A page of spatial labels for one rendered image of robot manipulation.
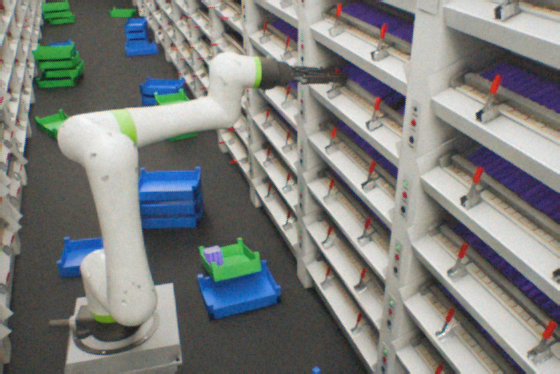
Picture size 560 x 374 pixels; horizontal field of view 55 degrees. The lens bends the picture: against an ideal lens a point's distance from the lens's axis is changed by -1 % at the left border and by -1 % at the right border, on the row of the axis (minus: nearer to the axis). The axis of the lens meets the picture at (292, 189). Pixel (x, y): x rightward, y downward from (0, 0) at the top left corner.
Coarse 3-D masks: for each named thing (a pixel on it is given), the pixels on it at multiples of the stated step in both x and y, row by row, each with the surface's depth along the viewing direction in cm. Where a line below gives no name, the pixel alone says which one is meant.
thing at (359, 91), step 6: (336, 84) 175; (348, 84) 169; (354, 84) 168; (354, 90) 166; (360, 90) 164; (360, 96) 164; (366, 96) 160; (372, 96) 158; (360, 102) 161; (372, 102) 157; (372, 108) 156; (378, 108) 155; (384, 108) 151; (390, 108) 150; (378, 114) 152; (390, 114) 148; (396, 114) 147; (396, 120) 146; (402, 120) 144; (402, 126) 144
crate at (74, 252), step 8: (64, 240) 247; (80, 240) 251; (88, 240) 252; (96, 240) 253; (64, 248) 246; (72, 248) 252; (80, 248) 253; (88, 248) 254; (96, 248) 254; (64, 256) 244; (72, 256) 248; (80, 256) 248; (64, 264) 243; (72, 264) 243; (80, 264) 243; (64, 272) 235; (72, 272) 236; (80, 272) 237
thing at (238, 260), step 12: (240, 240) 248; (228, 252) 248; (240, 252) 248; (204, 264) 236; (216, 264) 216; (228, 264) 237; (240, 264) 219; (252, 264) 221; (216, 276) 217; (228, 276) 218
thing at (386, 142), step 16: (320, 64) 182; (336, 64) 184; (320, 96) 177; (352, 96) 167; (336, 112) 169; (352, 112) 160; (352, 128) 161; (384, 128) 148; (400, 128) 145; (384, 144) 142; (400, 144) 133
